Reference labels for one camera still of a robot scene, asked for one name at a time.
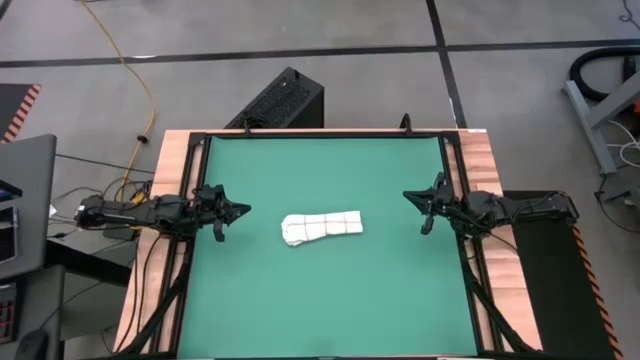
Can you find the black floor cables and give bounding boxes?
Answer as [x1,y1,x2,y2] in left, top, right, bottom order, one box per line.
[593,172,640,254]

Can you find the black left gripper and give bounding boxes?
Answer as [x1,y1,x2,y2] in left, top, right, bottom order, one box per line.
[194,184,252,226]

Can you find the yellow power cord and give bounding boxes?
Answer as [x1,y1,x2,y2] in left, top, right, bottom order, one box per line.
[79,0,157,206]

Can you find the small black device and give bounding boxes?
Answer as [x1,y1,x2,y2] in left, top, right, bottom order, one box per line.
[0,178,24,202]

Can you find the green table mat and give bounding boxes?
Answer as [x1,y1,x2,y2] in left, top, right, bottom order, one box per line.
[178,134,480,359]

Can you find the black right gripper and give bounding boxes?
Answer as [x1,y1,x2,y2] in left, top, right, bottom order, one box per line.
[402,172,469,226]

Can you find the grey metal frame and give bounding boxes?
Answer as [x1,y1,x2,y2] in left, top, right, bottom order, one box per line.
[562,69,640,177]

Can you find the thin black floor cable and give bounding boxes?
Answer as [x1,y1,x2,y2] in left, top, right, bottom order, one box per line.
[54,153,154,175]

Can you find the black perforated computer tower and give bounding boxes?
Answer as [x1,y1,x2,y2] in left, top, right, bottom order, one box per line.
[224,66,325,130]

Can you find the white red-checked towel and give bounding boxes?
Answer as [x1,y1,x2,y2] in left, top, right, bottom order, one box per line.
[280,209,365,248]

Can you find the black vacuum hose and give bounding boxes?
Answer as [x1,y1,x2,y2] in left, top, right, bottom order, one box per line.
[569,46,640,104]

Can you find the keyboard with coloured keys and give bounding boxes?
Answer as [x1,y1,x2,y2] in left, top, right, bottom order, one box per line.
[0,282,19,346]

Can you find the black computer mouse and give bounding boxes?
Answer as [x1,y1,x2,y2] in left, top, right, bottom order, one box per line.
[14,329,50,360]

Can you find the black mat orange striped edge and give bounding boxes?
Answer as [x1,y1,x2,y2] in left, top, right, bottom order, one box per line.
[502,189,624,360]
[0,83,41,145]

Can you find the white floor cables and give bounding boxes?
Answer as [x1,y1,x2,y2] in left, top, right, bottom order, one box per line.
[604,119,640,169]

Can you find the grey side desk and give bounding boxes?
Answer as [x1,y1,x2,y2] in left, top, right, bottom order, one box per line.
[0,264,66,360]

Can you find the black metal table frame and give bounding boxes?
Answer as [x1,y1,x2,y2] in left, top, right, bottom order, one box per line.
[117,130,536,360]

